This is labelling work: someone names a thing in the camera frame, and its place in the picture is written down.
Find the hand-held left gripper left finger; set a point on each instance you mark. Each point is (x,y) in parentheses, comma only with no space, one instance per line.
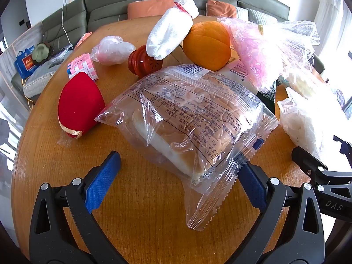
(103,181)

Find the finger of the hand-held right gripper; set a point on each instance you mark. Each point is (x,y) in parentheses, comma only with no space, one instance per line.
(345,147)
(313,165)

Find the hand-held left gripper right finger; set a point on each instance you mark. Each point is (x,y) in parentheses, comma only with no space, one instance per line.
(253,187)

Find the bread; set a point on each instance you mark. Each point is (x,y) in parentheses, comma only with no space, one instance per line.
(187,110)

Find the white plastic bag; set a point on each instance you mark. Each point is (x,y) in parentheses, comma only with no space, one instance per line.
(299,118)

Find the red felt pouch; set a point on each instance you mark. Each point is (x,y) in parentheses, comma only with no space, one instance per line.
(79,101)

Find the white printed packet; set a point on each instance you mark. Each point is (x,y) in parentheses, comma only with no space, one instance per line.
(236,74)

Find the pink white cube puzzle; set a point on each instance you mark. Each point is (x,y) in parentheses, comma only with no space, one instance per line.
(82,64)

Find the large clear plastic bag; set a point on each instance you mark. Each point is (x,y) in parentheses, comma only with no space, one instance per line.
(291,41)

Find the grey fringed blanket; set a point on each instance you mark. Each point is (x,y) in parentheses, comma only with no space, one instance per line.
(38,78)

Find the red plastic knob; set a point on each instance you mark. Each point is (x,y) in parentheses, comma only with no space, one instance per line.
(140,60)

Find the white curtain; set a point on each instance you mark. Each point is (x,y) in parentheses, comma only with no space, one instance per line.
(328,16)

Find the crumpled clear plastic bag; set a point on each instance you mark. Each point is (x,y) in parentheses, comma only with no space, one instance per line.
(112,49)

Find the pink printed plastic bag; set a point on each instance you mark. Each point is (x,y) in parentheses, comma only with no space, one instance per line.
(247,49)

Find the green hat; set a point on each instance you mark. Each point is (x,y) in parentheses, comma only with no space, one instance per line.
(42,53)

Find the blue shopping bag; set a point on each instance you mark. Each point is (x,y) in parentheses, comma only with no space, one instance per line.
(24,62)

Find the peach cushion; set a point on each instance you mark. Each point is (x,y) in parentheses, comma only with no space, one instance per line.
(82,39)

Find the orange fruit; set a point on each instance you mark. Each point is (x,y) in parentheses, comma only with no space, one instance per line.
(206,44)

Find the grey pillow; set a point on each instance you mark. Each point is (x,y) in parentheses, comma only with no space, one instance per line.
(261,16)

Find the white sock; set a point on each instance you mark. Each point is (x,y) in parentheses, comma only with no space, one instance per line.
(167,30)

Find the white striped pillow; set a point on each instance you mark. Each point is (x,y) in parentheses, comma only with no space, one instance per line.
(242,13)

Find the grey green sofa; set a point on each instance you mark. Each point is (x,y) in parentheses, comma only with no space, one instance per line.
(110,5)

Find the light orange pillow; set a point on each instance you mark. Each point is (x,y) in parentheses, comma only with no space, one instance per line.
(148,8)

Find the dark orange pillow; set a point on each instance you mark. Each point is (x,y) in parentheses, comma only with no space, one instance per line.
(220,8)

